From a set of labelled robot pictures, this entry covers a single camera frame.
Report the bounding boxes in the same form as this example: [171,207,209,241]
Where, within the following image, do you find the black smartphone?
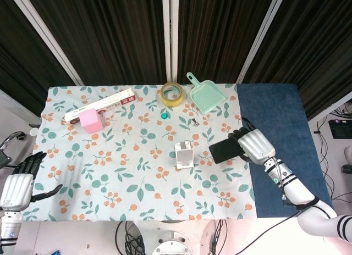
[208,138,245,164]

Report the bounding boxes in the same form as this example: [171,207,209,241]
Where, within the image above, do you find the white shoe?
[343,146,352,168]

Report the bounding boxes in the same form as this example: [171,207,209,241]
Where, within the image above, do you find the white frame post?
[7,0,85,85]
[238,0,288,84]
[161,0,179,84]

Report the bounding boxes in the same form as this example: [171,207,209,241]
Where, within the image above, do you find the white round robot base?
[150,229,194,255]

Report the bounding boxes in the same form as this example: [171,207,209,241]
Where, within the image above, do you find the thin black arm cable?
[209,209,303,255]

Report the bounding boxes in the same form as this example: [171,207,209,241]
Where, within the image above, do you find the yellow tape roll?
[160,81,188,108]

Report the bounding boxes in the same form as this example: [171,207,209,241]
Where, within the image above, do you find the pink cube block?
[79,108,105,134]

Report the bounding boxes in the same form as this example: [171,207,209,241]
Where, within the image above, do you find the black cable bundle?
[114,220,147,255]

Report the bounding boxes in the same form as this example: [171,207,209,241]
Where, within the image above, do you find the white phone stand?
[174,140,195,169]

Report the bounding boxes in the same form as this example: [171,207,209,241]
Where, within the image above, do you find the chrome tube chair frame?
[0,130,27,157]

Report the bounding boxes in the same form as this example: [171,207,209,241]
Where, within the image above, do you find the mint green dustpan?
[186,71,228,114]

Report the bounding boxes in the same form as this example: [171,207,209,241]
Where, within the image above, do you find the dark ribbed curtain panel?
[241,0,352,121]
[0,0,75,102]
[24,0,168,86]
[178,0,276,85]

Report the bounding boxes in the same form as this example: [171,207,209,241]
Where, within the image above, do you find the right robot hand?
[227,117,277,165]

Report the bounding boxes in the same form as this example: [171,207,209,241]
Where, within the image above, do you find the long baking paper box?
[64,86,138,126]

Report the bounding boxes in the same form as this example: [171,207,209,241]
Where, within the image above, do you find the floral fruit print tablecloth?
[21,84,259,222]

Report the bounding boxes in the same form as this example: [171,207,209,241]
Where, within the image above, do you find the black box with purple light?
[328,119,350,139]

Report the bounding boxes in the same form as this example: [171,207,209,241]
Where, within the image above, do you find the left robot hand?
[0,151,63,211]

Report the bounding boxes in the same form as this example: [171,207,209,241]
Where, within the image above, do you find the blue fabric mat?
[235,84,335,219]

